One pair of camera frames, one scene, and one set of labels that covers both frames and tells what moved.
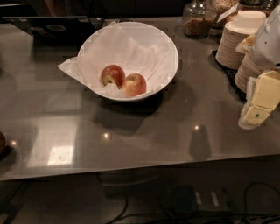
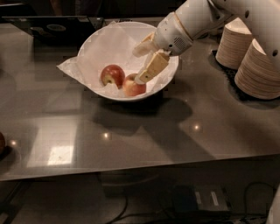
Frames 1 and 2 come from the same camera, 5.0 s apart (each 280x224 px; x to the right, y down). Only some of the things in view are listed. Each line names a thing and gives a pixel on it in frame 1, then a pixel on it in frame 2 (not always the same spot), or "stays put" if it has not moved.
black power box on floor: (186, 198) stays put
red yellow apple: (134, 85) stays put
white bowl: (131, 47) stays put
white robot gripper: (268, 44) -> (171, 38)
